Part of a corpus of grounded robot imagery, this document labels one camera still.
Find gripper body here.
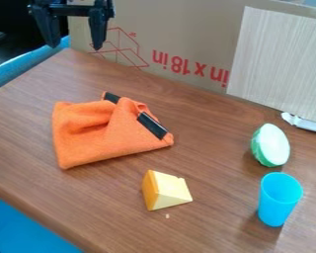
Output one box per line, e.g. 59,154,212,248
26,0,118,19

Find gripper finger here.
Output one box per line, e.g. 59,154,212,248
30,7,63,49
86,8,110,51

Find wood grain board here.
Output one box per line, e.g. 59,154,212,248
225,5,316,126

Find yellow toy cheese wedge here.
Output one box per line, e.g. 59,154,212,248
140,169,196,211

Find cardboard box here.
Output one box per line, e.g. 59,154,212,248
66,0,316,95

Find green toy cucumber slice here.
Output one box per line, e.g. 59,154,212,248
250,123,293,168

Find blue cup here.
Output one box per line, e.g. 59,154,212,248
257,171,305,228

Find orange cloth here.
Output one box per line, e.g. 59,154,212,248
49,91,176,171

